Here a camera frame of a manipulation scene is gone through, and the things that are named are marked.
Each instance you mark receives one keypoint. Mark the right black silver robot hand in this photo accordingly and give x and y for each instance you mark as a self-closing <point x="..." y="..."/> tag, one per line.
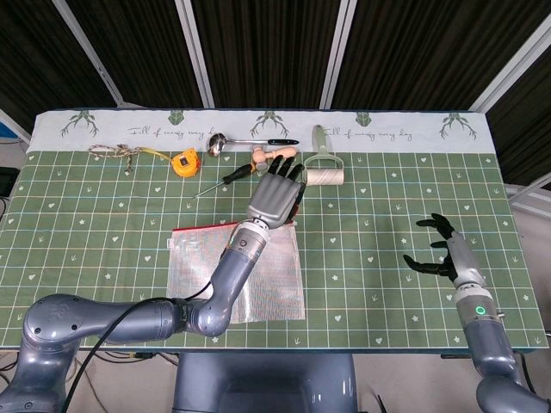
<point x="467" y="262"/>

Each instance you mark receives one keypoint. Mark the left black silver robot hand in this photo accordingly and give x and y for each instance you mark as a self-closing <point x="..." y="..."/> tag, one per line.
<point x="275" y="198"/>

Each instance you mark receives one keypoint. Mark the clear mesh zipper pouch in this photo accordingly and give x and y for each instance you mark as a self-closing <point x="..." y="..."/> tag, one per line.
<point x="275" y="284"/>

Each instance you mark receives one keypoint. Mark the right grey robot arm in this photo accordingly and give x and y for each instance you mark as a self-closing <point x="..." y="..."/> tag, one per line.
<point x="486" y="340"/>

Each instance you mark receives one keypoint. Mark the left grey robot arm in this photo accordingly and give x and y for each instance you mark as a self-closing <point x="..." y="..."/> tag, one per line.
<point x="142" y="320"/>

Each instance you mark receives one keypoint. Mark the small wooden mallet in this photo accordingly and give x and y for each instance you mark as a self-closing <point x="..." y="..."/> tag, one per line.
<point x="282" y="152"/>

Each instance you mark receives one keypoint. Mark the green lint roller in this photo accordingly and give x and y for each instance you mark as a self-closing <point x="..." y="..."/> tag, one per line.
<point x="327" y="177"/>

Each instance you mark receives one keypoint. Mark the yellow tape measure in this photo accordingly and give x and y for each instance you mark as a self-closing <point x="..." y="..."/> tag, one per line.
<point x="187" y="163"/>

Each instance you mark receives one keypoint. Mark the green grid tablecloth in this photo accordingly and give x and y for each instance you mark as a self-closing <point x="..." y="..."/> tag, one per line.
<point x="387" y="202"/>

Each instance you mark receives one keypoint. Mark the grey robot torso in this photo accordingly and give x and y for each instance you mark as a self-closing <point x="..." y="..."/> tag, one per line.
<point x="262" y="378"/>

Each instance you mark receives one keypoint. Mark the blue object behind table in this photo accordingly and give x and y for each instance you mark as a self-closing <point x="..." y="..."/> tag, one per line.
<point x="6" y="131"/>

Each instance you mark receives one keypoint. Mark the white aluminium partition post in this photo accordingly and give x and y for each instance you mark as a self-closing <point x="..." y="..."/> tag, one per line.
<point x="516" y="69"/>
<point x="338" y="51"/>
<point x="86" y="47"/>
<point x="531" y="193"/>
<point x="19" y="130"/>
<point x="196" y="51"/>

